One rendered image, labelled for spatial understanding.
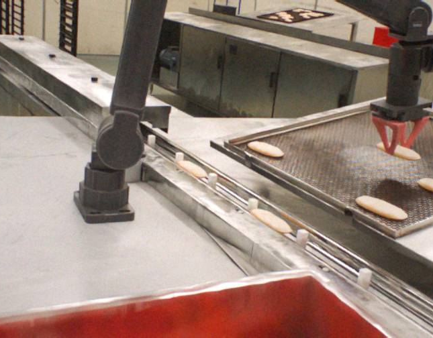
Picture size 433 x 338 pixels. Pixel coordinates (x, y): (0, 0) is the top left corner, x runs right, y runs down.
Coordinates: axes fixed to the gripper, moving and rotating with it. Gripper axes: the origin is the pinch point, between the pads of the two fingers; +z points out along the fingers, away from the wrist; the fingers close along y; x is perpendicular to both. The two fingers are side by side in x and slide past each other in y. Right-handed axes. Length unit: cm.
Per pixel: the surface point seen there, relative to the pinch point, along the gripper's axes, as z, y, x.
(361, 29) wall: 64, 340, 359
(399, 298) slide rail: 6.6, -28.9, -28.4
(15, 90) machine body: 13, -39, 138
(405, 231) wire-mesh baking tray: 3.7, -18.2, -19.3
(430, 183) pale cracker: 3.1, -2.1, -10.2
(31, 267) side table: 3, -70, 2
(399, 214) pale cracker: 3.4, -15.2, -15.2
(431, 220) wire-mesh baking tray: 3.5, -12.5, -19.4
